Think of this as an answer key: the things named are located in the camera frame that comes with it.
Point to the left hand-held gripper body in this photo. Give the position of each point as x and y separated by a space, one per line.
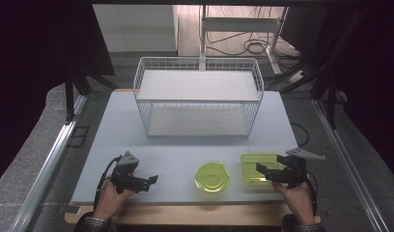
126 175

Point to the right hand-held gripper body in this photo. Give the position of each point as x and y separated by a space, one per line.
295 170

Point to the rectangular green plastic container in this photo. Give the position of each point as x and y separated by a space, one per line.
249 164

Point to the round green plastic container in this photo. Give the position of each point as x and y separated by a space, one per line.
212 178

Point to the person's right hand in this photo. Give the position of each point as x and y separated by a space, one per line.
299 201

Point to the person's left hand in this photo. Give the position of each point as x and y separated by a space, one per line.
108 201

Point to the wooden table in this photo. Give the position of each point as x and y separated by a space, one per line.
198 215

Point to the black metal stand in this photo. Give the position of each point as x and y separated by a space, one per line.
69 103
330 96

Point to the white power strip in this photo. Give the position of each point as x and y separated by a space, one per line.
297 76

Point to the dark curtain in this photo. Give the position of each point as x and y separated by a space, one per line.
378 80
31 64

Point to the white cabinet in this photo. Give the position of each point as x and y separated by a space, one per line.
134 29

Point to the aluminium rail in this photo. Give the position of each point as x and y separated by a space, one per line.
47 167
346 161

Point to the white desk frame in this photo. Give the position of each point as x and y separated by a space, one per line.
240 24

